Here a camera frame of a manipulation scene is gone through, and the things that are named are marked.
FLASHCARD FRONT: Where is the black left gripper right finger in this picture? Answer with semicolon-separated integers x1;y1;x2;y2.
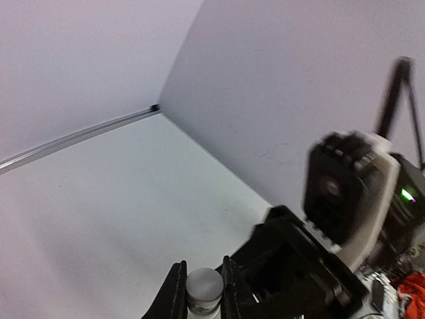
220;256;256;319

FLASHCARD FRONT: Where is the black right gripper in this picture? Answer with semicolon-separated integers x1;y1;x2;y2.
229;205;367;318

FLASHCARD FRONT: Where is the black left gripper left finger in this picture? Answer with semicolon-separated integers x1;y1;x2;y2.
141;261;188;319

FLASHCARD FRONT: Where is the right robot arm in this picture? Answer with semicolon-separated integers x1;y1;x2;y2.
220;146;424;318

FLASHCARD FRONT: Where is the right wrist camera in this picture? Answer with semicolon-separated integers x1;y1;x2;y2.
303;131;400;271

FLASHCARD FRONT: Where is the aluminium back table rail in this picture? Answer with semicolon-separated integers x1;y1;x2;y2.
1;104;161;175

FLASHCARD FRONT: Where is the black right camera cable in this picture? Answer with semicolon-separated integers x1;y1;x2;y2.
373;56;425;170

